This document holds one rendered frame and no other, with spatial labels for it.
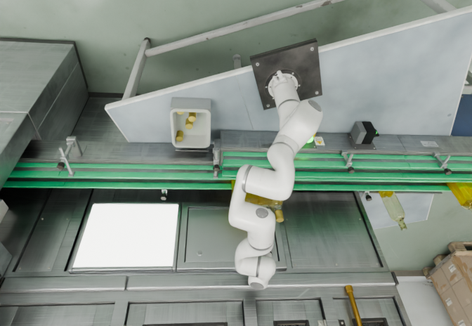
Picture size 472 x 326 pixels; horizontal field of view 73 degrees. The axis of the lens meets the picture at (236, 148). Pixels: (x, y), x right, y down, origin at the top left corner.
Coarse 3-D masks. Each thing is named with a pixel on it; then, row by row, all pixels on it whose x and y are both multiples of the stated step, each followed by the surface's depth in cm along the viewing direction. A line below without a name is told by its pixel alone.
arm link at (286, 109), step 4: (284, 100) 122; (288, 100) 121; (292, 100) 121; (296, 100) 122; (280, 104) 122; (284, 104) 121; (288, 104) 120; (292, 104) 120; (296, 104) 120; (280, 108) 121; (284, 108) 120; (288, 108) 119; (292, 108) 119; (280, 112) 120; (284, 112) 119; (288, 112) 119; (292, 112) 113; (280, 116) 120; (284, 116) 118; (288, 116) 116; (280, 120) 119; (284, 120) 116; (280, 124) 118; (280, 128) 117
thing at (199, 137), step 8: (176, 112) 144; (184, 112) 144; (200, 112) 144; (208, 112) 136; (176, 120) 147; (184, 120) 147; (200, 120) 148; (208, 120) 139; (176, 128) 149; (184, 128) 150; (192, 128) 151; (200, 128) 151; (208, 128) 142; (184, 136) 153; (192, 136) 153; (200, 136) 153; (208, 136) 145; (176, 144) 148; (184, 144) 149; (192, 144) 150; (200, 144) 150; (208, 144) 149
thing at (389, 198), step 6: (384, 192) 165; (390, 192) 165; (384, 198) 165; (390, 198) 162; (396, 198) 162; (384, 204) 165; (390, 204) 160; (396, 204) 159; (390, 210) 159; (396, 210) 157; (402, 210) 157; (390, 216) 160; (396, 216) 155; (402, 216) 155; (402, 222) 153; (402, 228) 154
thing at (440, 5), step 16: (320, 0) 169; (336, 0) 168; (432, 0) 139; (272, 16) 172; (208, 32) 180; (224, 32) 178; (144, 48) 187; (160, 48) 182; (176, 48) 183; (144, 64) 180; (128, 96) 153
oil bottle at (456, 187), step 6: (450, 186) 162; (456, 186) 158; (462, 186) 157; (456, 192) 158; (462, 192) 155; (468, 192) 155; (462, 198) 154; (468, 198) 152; (462, 204) 154; (468, 204) 151
